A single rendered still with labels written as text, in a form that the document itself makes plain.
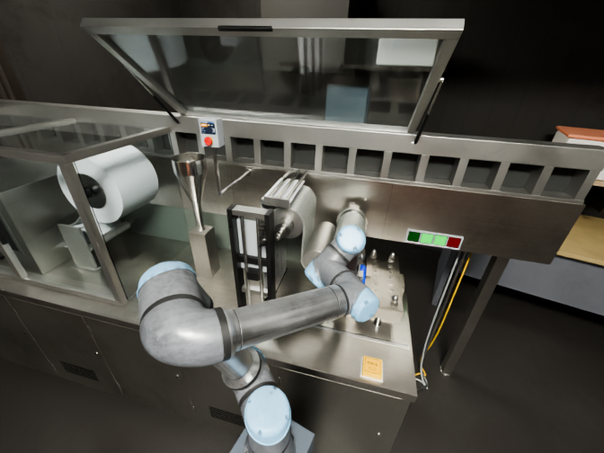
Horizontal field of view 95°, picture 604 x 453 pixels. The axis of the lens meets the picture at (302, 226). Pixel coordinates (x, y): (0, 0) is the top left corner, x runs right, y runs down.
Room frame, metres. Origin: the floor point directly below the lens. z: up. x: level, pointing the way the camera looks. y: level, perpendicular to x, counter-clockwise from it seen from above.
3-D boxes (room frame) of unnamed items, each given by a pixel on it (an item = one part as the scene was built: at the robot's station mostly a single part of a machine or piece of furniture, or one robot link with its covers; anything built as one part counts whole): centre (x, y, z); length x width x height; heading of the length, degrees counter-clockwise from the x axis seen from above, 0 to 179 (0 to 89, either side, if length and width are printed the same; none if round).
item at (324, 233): (1.05, -0.09, 1.17); 0.26 x 0.12 x 0.12; 167
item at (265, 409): (0.38, 0.07, 1.07); 0.13 x 0.12 x 0.14; 30
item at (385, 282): (1.02, -0.39, 1.00); 0.40 x 0.16 x 0.06; 167
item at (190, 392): (1.16, 0.72, 0.43); 2.52 x 0.64 x 0.86; 77
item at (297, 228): (1.09, 0.03, 1.33); 0.25 x 0.14 x 0.14; 167
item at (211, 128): (1.05, 0.35, 1.66); 0.07 x 0.07 x 0.10; 79
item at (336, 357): (1.15, 0.73, 0.88); 2.52 x 0.66 x 0.04; 77
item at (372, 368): (0.64, -0.28, 0.91); 0.07 x 0.07 x 0.02; 77
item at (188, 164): (1.17, 0.50, 1.50); 0.14 x 0.14 x 0.06
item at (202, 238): (1.17, 0.50, 1.18); 0.14 x 0.14 x 0.57
